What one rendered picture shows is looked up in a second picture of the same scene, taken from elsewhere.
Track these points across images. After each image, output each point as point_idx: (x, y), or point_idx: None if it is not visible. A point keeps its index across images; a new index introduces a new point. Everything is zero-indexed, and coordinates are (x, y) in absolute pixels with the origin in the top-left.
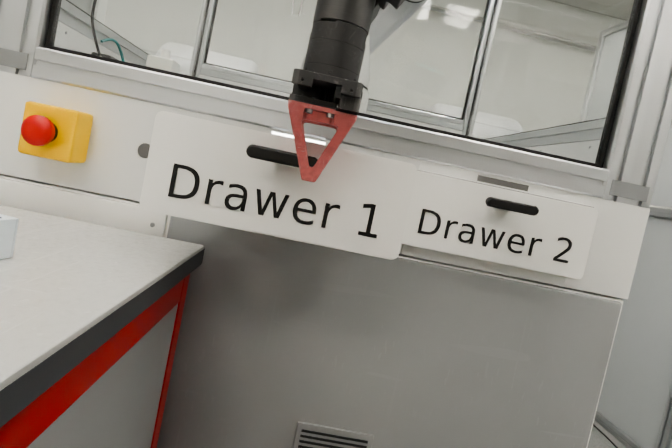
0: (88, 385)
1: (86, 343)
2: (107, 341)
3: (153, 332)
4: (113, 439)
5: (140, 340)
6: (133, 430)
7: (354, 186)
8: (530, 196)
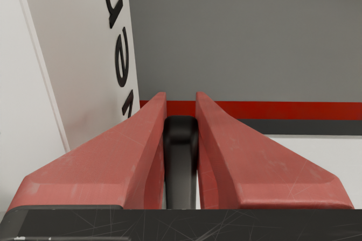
0: (273, 103)
1: (328, 127)
2: (258, 118)
3: (139, 96)
4: (195, 60)
5: (173, 99)
6: (153, 50)
7: None
8: None
